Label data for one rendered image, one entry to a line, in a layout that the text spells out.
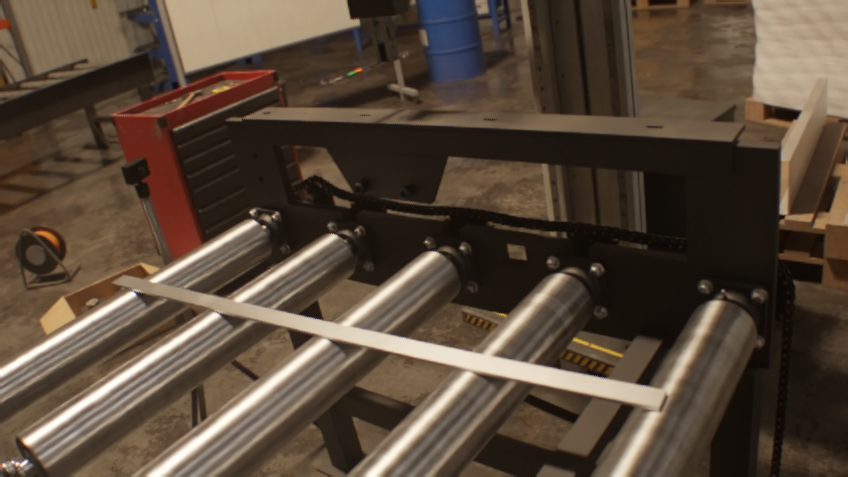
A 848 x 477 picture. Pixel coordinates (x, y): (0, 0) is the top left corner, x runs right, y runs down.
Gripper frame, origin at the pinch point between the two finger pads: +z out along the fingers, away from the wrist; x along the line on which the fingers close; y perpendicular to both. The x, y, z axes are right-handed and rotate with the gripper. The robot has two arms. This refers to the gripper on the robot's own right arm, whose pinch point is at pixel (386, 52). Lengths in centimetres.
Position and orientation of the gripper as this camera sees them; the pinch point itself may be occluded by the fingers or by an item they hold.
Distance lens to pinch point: 159.0
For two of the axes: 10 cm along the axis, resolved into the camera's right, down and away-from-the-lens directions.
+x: -8.1, -1.2, 5.8
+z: 1.7, 9.0, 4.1
